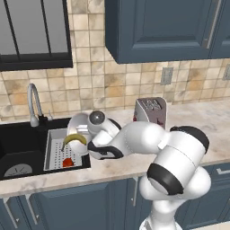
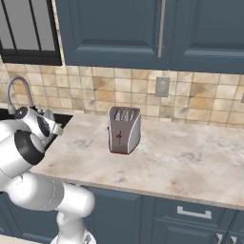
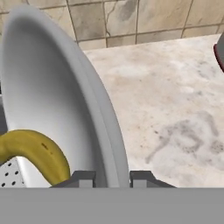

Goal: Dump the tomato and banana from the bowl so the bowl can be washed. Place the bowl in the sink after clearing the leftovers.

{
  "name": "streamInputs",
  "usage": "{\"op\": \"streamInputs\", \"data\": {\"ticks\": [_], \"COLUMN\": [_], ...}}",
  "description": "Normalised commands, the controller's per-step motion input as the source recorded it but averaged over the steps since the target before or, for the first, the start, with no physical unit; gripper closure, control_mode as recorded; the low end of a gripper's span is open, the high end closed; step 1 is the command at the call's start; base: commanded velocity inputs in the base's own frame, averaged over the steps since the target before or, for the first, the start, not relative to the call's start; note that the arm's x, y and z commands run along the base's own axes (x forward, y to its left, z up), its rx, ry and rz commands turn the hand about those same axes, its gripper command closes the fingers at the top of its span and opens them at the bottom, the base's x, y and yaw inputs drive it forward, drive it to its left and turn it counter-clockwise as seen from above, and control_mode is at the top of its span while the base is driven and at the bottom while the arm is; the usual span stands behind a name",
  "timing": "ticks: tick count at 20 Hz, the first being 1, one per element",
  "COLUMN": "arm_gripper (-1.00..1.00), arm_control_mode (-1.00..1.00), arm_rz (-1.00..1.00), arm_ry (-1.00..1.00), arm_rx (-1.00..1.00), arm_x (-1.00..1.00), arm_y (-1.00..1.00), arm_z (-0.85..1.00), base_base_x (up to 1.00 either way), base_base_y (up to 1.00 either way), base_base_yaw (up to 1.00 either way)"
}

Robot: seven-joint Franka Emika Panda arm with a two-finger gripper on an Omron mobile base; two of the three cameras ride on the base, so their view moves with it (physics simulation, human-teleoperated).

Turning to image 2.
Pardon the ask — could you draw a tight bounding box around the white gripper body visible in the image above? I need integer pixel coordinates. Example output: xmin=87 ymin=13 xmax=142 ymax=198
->
xmin=43 ymin=109 xmax=65 ymax=137

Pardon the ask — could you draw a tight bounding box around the black sink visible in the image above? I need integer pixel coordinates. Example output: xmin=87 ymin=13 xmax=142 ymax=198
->
xmin=0 ymin=109 xmax=74 ymax=153

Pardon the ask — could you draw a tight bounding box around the grey gooseneck tap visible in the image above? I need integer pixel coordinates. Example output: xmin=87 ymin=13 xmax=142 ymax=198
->
xmin=6 ymin=75 xmax=36 ymax=115

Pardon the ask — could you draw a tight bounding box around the silver and red toaster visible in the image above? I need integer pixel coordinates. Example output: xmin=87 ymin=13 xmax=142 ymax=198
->
xmin=106 ymin=106 xmax=142 ymax=156

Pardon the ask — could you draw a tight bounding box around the black framed window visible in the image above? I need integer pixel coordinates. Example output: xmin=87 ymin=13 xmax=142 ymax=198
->
xmin=0 ymin=0 xmax=63 ymax=67

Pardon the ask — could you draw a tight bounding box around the blue base cupboard door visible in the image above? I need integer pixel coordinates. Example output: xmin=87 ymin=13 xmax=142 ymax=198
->
xmin=150 ymin=222 xmax=225 ymax=244
xmin=83 ymin=186 xmax=144 ymax=244
xmin=0 ymin=192 xmax=62 ymax=244
xmin=226 ymin=211 xmax=244 ymax=244

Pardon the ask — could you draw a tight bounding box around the blue drawer front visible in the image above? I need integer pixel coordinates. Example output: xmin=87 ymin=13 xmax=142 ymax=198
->
xmin=152 ymin=195 xmax=238 ymax=231

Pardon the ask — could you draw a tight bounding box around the blue wall cupboard door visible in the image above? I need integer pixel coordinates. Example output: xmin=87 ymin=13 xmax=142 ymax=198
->
xmin=55 ymin=0 xmax=173 ymax=71
xmin=169 ymin=0 xmax=244 ymax=75

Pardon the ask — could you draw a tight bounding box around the silver cupboard door handle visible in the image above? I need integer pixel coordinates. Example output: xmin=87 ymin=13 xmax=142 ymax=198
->
xmin=157 ymin=0 xmax=167 ymax=59

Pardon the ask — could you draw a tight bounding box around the silver drawer handle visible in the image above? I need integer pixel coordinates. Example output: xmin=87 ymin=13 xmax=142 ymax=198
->
xmin=176 ymin=205 xmax=213 ymax=220

